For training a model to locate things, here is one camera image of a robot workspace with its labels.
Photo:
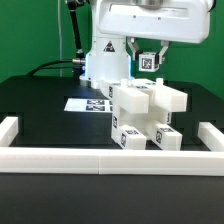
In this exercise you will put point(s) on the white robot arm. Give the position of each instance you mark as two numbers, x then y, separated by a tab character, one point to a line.
110	56

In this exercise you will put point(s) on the white U-shaped fence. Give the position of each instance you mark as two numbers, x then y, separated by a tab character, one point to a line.
101	161

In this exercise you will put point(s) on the white tagged cube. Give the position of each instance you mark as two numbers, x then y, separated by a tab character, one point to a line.
148	62

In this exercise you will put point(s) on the white chair seat part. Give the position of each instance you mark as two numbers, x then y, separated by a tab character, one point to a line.
139	121

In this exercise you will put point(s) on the white tag sheet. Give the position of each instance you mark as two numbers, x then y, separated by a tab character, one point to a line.
88	105

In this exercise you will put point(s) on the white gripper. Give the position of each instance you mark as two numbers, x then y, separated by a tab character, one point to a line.
174	20

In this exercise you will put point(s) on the white chair back frame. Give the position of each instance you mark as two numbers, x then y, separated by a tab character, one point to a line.
138	96

